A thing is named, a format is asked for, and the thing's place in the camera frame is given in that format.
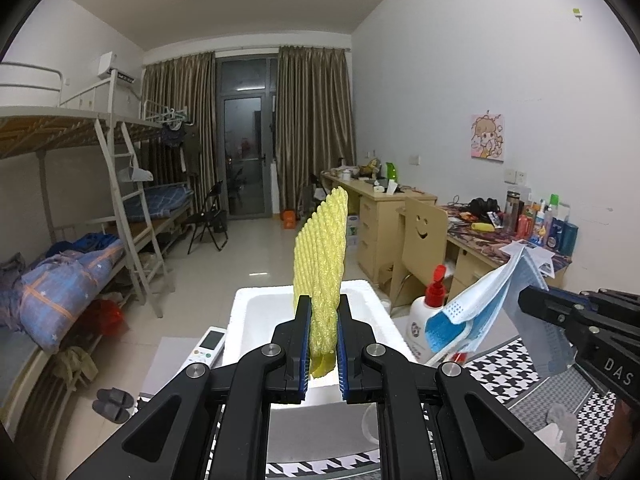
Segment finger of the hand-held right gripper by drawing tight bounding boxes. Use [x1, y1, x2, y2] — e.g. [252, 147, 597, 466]
[518, 286, 601, 334]
[580, 287, 640, 312]

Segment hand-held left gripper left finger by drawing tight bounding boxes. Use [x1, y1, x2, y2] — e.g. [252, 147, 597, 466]
[65, 296, 312, 480]

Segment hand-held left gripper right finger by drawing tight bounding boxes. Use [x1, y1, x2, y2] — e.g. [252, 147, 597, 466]
[336, 296, 581, 480]

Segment white foam box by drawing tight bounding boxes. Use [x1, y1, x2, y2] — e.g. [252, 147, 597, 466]
[222, 280, 420, 463]

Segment blue face mask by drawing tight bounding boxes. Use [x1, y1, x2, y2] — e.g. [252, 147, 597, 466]
[425, 245, 576, 376]

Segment yellow foam fruit net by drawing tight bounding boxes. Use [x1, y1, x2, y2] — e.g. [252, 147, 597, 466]
[292, 186, 349, 381]

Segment person's right hand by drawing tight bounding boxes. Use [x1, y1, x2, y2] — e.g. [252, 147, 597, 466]
[599, 401, 635, 480]

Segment printed paper sheets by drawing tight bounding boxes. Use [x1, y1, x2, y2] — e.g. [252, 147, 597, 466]
[499, 241, 557, 280]

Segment row of toiletry bottles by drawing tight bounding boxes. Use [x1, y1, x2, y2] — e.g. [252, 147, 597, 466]
[505, 186, 581, 257]

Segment white lotion bottle red pump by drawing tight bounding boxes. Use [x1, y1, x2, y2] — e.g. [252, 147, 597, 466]
[407, 265, 472, 367]

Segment houndstooth tablecloth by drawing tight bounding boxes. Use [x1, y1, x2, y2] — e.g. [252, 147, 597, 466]
[265, 334, 623, 480]

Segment wooden desk with patterned mat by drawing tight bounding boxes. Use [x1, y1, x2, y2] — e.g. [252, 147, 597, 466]
[439, 204, 572, 313]

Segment crumpled clear plastic wrap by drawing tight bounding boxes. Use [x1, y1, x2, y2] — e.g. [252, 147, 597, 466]
[534, 406, 577, 462]

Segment white remote control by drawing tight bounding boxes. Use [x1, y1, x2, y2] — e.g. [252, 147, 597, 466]
[186, 326, 229, 377]

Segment black headphones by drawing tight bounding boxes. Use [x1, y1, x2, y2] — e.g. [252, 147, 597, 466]
[467, 197, 502, 217]

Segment wooden chair with smile cutout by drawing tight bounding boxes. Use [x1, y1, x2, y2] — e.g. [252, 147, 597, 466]
[389, 196, 451, 312]

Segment wooden desk with drawers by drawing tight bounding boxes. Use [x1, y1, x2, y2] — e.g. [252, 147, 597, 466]
[320, 169, 439, 287]

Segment black folding chair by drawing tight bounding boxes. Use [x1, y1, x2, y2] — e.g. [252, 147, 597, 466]
[181, 180, 231, 255]

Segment black slipper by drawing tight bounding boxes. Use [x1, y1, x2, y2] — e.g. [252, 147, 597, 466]
[91, 399, 132, 425]
[97, 386, 136, 408]

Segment red plastic bag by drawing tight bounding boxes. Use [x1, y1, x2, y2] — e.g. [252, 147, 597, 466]
[89, 297, 127, 337]

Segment blue plaid bedding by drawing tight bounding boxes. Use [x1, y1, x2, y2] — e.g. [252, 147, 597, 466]
[122, 184, 195, 222]

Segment glass balcony door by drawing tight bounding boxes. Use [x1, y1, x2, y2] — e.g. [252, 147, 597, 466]
[215, 56, 280, 220]

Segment white bunk bed ladder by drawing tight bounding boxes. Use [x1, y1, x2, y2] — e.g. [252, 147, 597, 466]
[94, 116, 172, 318]

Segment yellow-green cloth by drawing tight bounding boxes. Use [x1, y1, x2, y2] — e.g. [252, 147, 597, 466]
[51, 345, 99, 392]

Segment brown curtain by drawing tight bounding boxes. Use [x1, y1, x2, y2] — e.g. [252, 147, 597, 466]
[141, 51, 219, 221]
[276, 45, 357, 222]

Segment white hanging bag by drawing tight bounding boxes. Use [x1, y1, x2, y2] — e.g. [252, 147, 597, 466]
[119, 164, 154, 184]

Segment blue star patterned quilt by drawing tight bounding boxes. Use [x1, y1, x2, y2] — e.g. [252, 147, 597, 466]
[0, 232, 127, 356]

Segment hanging dark clothes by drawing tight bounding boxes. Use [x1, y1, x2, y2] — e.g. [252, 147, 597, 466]
[159, 107, 197, 150]

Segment white metal bunk bed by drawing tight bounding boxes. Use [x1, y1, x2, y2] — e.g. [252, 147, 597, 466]
[0, 61, 168, 441]

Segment white air conditioner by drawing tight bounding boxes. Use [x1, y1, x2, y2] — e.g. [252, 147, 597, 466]
[96, 51, 139, 84]

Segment pink cartoon wall poster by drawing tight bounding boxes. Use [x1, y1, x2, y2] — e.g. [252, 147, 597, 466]
[470, 113, 505, 162]

